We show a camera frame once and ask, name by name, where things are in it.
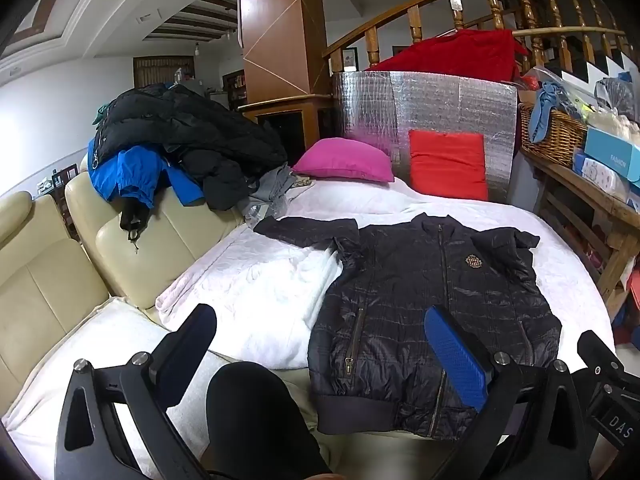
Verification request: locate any red cloth on railing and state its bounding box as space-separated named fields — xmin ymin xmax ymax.
xmin=368 ymin=29 xmax=528 ymax=82

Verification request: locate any blue white tissue pack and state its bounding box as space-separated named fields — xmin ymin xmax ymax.
xmin=573 ymin=148 xmax=629 ymax=203

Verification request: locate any white towel on sofa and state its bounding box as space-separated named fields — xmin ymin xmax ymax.
xmin=2 ymin=299 xmax=226 ymax=479

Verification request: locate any pile of black coats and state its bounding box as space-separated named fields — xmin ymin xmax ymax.
xmin=92 ymin=84 xmax=286 ymax=210

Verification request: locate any operator black trouser knee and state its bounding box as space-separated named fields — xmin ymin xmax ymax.
xmin=206 ymin=362 xmax=332 ymax=479

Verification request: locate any grey folded garment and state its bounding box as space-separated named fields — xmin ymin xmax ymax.
xmin=238 ymin=164 xmax=296 ymax=228

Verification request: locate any wicker basket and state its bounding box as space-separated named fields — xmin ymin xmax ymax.
xmin=518 ymin=103 xmax=587 ymax=168

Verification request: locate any magenta pillow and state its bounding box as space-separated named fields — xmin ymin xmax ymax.
xmin=292 ymin=138 xmax=395 ymax=183

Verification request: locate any wooden stair railing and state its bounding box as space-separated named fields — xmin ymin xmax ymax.
xmin=322 ymin=0 xmax=639 ymax=75

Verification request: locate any white bed blanket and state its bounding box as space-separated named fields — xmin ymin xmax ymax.
xmin=155 ymin=180 xmax=614 ymax=370

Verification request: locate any silver foil insulation board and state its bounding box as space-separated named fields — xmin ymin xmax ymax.
xmin=333 ymin=72 xmax=518 ymax=203

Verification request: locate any blue jacket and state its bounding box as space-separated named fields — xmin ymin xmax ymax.
xmin=88 ymin=140 xmax=204 ymax=209

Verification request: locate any wooden side table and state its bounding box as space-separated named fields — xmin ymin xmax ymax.
xmin=524 ymin=154 xmax=639 ymax=318

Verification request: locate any teal cardboard box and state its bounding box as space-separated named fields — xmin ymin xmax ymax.
xmin=585 ymin=127 xmax=640 ymax=185

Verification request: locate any red cushion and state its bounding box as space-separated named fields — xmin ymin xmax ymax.
xmin=409 ymin=129 xmax=488 ymax=200

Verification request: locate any light blue cloth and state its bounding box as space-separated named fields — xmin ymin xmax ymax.
xmin=528 ymin=81 xmax=578 ymax=144

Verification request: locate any cream leather sofa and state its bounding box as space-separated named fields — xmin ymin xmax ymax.
xmin=1 ymin=171 xmax=243 ymax=410

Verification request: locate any black quilted jacket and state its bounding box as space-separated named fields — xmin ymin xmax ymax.
xmin=256 ymin=214 xmax=561 ymax=441

